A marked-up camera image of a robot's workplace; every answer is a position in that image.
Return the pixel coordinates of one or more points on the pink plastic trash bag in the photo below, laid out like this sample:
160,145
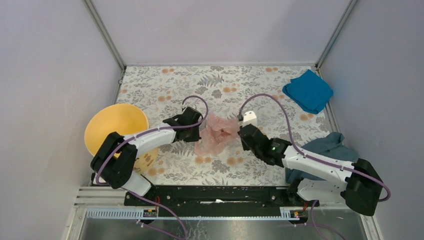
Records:
217,134

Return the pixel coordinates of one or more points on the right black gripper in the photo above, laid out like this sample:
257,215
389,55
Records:
245,147

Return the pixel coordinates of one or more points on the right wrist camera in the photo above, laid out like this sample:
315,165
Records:
248,118

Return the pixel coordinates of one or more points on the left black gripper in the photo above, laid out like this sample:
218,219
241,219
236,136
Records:
194,138

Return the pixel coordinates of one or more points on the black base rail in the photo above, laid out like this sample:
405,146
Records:
221,201

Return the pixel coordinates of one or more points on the bright blue folded cloth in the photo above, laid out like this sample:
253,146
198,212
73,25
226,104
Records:
309,91

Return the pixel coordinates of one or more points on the dark teal crumpled cloth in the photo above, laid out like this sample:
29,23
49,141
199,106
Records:
330,146

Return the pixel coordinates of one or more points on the yellow plastic trash bin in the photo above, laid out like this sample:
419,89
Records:
124,119

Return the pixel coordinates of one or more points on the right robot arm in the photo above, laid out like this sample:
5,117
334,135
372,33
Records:
355,184

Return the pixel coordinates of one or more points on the floral patterned table mat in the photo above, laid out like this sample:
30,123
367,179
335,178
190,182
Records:
221,91

